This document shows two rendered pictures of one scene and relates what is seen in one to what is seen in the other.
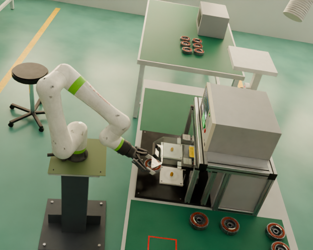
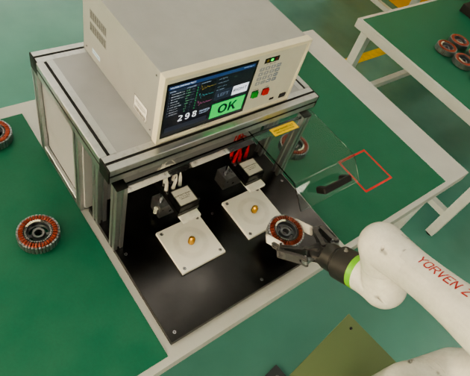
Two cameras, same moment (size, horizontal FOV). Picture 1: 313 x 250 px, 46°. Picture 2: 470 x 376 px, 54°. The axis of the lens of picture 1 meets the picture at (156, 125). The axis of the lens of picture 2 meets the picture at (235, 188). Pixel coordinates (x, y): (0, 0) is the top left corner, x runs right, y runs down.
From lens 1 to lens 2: 2.52 m
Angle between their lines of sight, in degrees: 85
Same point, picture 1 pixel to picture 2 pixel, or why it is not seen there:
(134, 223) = (369, 216)
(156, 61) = not seen: outside the picture
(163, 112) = (33, 353)
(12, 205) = not seen: outside the picture
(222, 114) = (266, 31)
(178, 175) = (245, 201)
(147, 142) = (203, 303)
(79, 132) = (420, 365)
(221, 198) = not seen: hidden behind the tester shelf
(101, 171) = (348, 327)
